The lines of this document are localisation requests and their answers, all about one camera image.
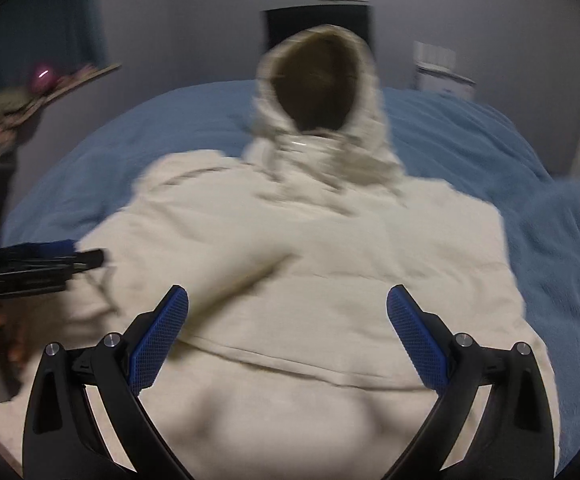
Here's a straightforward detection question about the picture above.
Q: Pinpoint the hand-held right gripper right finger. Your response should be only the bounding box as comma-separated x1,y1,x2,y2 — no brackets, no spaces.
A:
385,285,556,480

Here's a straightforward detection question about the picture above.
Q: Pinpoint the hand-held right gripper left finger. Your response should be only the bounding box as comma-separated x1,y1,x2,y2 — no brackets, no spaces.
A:
22,285,195,480

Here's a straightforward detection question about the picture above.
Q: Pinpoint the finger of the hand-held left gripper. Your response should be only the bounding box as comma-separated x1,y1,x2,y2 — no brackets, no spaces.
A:
0,240,79,263
0,248,106,307

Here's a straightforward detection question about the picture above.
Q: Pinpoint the cream hoodie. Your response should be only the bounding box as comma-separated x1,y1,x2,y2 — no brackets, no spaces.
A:
0,25,563,480

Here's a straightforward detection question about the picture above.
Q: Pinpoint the blue blanket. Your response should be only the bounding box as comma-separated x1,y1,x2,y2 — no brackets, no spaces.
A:
0,79,580,471

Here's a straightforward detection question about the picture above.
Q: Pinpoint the blue curtain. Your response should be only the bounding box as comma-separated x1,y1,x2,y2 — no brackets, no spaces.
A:
0,0,109,88

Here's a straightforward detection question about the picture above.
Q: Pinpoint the white router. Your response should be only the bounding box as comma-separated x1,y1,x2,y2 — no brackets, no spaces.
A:
412,40,477,98

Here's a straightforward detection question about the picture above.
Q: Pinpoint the black wall screen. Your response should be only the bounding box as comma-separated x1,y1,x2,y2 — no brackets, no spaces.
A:
261,2,373,61

